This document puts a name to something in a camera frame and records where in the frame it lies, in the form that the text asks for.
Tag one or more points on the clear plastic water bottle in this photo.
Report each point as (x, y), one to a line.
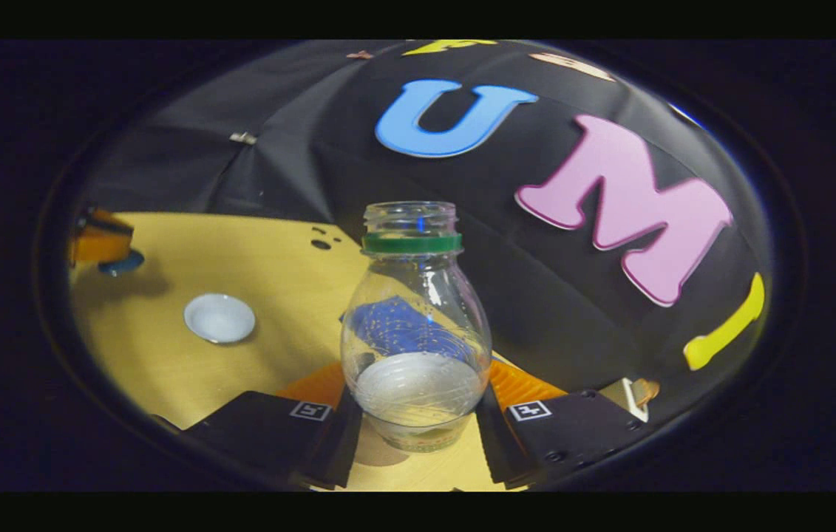
(418, 384)

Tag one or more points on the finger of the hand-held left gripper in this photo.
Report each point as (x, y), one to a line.
(100, 244)

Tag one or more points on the dark blue teacup lid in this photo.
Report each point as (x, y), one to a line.
(124, 264)

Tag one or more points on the white teacup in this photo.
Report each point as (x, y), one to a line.
(219, 319)

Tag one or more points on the red clip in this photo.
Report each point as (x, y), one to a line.
(359, 55)

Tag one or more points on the black backdrop cloth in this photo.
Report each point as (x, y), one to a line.
(462, 185)

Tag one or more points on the blue towel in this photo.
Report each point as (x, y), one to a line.
(395, 325)

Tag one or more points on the brown bread slice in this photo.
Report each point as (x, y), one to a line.
(647, 389)

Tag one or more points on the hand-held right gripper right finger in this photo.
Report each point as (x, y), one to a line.
(495, 443)

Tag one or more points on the white toaster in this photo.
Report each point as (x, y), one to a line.
(628, 399)

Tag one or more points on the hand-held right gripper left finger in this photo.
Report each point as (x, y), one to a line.
(329, 443)

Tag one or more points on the white clip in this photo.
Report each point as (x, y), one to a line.
(243, 137)

